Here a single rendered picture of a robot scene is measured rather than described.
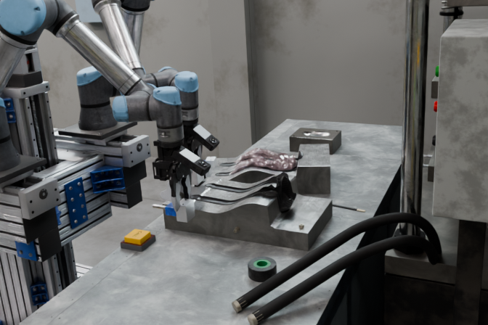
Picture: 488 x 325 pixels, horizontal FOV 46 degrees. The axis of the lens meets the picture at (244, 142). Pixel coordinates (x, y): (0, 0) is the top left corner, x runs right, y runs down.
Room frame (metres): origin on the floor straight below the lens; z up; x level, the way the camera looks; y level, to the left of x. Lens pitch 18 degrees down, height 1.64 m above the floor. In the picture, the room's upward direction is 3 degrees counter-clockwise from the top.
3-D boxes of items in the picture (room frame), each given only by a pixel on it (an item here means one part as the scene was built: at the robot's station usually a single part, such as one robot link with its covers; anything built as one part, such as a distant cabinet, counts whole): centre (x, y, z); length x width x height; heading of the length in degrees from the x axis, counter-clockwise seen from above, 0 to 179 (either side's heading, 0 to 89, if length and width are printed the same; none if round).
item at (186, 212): (1.61, 0.23, 0.93); 0.13 x 0.05 x 0.05; 65
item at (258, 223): (1.75, 0.00, 0.87); 0.50 x 0.26 x 0.14; 65
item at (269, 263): (1.41, -0.03, 0.82); 0.08 x 0.08 x 0.04
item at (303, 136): (2.49, -0.33, 0.83); 0.20 x 0.15 x 0.07; 65
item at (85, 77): (2.24, 0.57, 1.20); 0.13 x 0.12 x 0.14; 123
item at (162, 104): (1.60, 0.21, 1.25); 0.09 x 0.08 x 0.11; 84
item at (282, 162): (2.11, -0.07, 0.90); 0.26 x 0.18 x 0.08; 82
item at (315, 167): (2.12, -0.08, 0.85); 0.50 x 0.26 x 0.11; 82
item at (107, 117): (2.23, 0.58, 1.09); 0.15 x 0.15 x 0.10
